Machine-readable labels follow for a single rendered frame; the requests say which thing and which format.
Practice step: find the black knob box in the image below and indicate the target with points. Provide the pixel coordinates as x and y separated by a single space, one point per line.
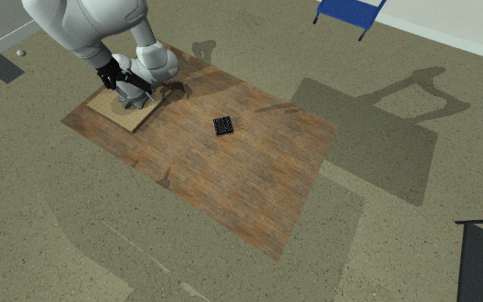
223 125

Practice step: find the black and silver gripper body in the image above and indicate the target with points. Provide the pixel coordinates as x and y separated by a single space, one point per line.
112 69

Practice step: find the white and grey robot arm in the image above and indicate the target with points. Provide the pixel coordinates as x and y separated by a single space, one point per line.
80 25

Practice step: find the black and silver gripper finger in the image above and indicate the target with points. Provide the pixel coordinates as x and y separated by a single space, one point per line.
138 82
111 84

